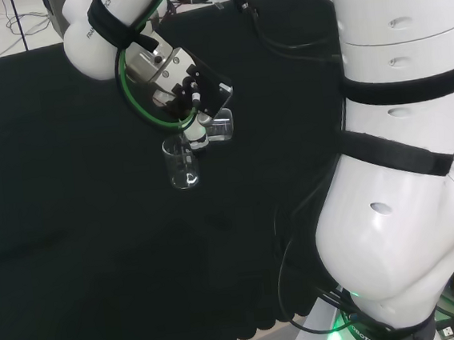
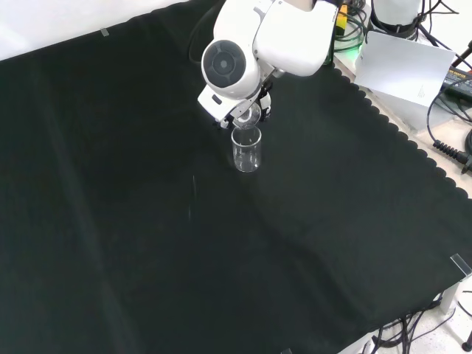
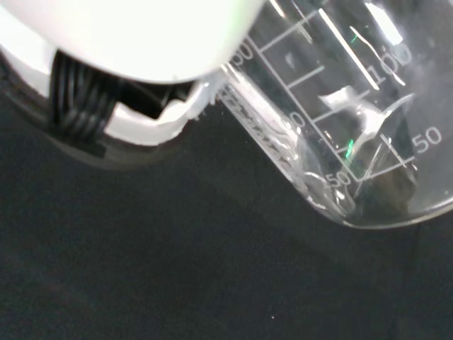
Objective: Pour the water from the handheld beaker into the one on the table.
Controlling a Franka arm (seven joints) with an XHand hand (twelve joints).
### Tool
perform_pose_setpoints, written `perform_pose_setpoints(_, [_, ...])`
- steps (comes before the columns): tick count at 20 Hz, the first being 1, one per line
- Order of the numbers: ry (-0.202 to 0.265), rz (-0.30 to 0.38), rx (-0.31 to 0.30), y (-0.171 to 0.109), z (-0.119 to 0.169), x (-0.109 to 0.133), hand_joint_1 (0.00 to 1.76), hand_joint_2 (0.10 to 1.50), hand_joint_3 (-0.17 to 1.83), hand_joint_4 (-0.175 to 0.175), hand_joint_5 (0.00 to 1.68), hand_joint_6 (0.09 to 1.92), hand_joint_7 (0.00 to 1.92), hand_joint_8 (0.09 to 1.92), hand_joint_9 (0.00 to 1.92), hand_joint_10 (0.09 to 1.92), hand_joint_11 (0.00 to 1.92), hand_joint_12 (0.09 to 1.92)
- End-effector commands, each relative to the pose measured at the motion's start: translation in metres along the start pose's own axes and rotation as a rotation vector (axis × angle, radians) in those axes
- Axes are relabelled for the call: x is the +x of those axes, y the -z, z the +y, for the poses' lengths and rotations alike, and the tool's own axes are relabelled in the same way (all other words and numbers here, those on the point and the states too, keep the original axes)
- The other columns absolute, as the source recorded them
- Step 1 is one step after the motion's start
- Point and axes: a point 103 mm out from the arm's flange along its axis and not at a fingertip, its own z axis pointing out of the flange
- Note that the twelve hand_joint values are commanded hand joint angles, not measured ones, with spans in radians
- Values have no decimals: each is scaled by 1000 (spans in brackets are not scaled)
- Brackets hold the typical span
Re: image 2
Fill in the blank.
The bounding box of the yellow stop button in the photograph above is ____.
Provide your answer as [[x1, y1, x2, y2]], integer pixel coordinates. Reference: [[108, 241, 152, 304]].
[[334, 3, 349, 37]]

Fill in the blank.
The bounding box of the black bench cloth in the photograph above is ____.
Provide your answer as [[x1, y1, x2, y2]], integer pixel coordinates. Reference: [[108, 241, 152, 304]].
[[0, 0, 472, 354]]

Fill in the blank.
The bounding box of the black power adapter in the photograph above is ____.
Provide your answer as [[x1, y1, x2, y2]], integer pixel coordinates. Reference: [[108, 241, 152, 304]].
[[440, 65, 472, 97]]

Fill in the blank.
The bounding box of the black cable with ribbed plug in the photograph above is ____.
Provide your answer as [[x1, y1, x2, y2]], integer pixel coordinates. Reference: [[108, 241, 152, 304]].
[[426, 83, 472, 175]]

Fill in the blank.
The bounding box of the black tripod leg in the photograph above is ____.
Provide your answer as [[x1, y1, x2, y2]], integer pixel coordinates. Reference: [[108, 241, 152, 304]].
[[451, 39, 472, 69]]

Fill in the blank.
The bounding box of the green cable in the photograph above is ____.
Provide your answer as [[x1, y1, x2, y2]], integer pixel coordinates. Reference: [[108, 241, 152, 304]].
[[333, 9, 367, 53]]

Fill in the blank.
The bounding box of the black cable bundle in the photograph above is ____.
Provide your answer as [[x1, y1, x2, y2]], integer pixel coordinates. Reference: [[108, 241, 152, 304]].
[[363, 291, 458, 354]]

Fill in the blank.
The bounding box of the pale board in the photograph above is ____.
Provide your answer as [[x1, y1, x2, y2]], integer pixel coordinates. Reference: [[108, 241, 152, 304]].
[[354, 30, 457, 108]]

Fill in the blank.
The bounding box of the white cylinder with black band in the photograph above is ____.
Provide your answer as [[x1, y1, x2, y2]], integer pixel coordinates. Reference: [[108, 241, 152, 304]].
[[368, 0, 423, 38]]

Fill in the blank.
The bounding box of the clear glass beaker with scale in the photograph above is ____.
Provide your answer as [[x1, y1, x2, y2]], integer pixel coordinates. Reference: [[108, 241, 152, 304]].
[[235, 103, 263, 131]]

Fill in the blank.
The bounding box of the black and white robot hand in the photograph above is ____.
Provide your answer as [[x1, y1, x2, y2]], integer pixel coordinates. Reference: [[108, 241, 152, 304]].
[[212, 83, 274, 130]]

